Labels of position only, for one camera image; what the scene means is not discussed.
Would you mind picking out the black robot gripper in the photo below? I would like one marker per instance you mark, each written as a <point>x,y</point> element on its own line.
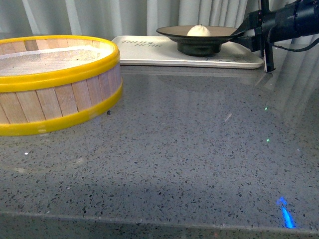
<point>250,35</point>

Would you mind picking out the white steamed bun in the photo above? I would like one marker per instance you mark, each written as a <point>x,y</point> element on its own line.
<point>199,31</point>

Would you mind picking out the brown plate with black base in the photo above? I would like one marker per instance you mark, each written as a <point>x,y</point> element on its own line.
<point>200,46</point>

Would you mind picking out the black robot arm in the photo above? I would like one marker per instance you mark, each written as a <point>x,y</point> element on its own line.
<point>300,18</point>

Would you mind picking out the white rectangular tray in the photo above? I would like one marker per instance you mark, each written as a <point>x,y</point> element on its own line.
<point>161,51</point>

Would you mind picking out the grey pleated curtain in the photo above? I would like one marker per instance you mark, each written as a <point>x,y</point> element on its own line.
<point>110,18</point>

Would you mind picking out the yellow-rimmed wooden steamer basket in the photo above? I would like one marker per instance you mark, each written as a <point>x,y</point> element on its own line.
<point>48,83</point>

